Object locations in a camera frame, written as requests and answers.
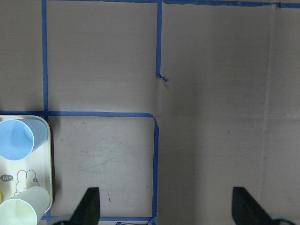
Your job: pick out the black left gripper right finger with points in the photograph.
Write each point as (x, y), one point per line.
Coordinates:
(247, 211)

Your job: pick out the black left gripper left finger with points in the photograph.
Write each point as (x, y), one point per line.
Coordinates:
(88, 210)

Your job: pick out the light blue plastic cup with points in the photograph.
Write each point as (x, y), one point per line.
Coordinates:
(21, 137)

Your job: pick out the pale green plastic cup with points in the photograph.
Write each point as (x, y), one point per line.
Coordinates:
(26, 208)

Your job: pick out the yellow plastic cup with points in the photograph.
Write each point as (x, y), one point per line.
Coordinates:
(1, 197)

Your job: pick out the white rabbit print tray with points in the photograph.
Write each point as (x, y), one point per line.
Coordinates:
(34, 170)

